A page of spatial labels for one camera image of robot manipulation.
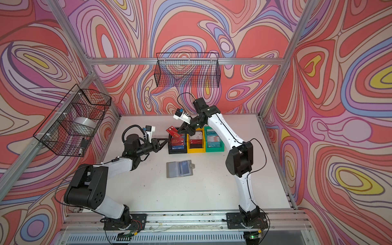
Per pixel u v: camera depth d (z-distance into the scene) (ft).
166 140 2.88
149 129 2.57
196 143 3.34
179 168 2.98
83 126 2.31
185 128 2.48
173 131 2.65
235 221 2.40
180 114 2.39
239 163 1.78
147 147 2.52
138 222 2.40
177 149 3.25
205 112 2.10
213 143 3.34
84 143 2.40
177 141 3.33
